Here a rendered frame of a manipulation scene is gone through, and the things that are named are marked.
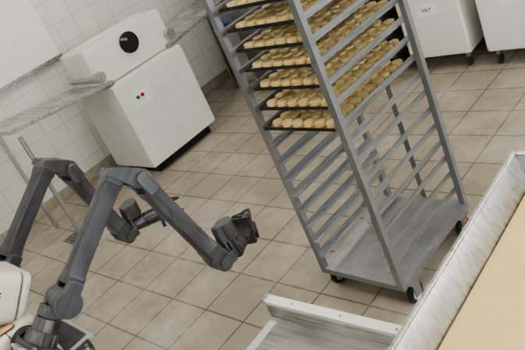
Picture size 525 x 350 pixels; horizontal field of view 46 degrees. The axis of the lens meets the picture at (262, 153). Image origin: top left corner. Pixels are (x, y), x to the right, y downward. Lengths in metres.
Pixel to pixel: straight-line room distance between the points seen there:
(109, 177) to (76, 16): 4.41
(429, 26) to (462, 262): 4.02
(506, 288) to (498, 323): 0.07
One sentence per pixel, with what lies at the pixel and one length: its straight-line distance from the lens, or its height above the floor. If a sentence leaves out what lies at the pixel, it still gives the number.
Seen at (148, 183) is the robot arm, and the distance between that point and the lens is 1.75.
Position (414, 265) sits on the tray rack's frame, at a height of 0.15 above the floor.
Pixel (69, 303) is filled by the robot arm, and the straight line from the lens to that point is 1.72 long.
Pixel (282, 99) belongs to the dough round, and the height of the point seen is 1.06.
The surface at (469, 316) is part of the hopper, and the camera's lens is 0.99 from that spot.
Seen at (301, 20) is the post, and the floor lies 1.42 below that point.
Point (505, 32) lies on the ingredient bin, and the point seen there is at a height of 0.27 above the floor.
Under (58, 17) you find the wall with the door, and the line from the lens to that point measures 5.98.
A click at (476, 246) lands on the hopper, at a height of 1.29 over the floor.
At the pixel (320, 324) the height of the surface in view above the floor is 0.86.
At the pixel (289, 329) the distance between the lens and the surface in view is 1.76.
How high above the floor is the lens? 1.95
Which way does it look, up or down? 24 degrees down
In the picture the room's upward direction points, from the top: 24 degrees counter-clockwise
